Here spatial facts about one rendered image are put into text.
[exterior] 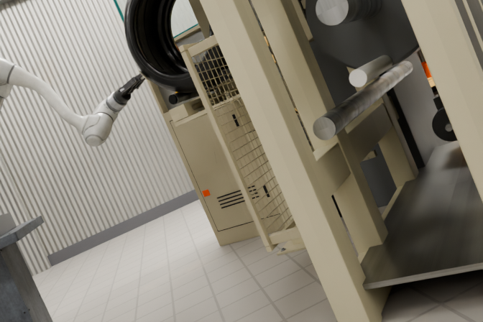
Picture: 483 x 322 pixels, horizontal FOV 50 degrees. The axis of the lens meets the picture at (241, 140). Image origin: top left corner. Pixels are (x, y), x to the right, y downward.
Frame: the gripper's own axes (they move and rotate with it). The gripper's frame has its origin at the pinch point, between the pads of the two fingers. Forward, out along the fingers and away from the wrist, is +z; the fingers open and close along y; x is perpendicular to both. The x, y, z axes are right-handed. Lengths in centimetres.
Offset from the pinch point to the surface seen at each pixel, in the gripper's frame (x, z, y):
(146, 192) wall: 15, -245, 224
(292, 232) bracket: 90, 51, -59
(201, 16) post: -8.5, 28.4, 26.1
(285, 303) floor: 115, 15, -34
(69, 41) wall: -160, -207, 217
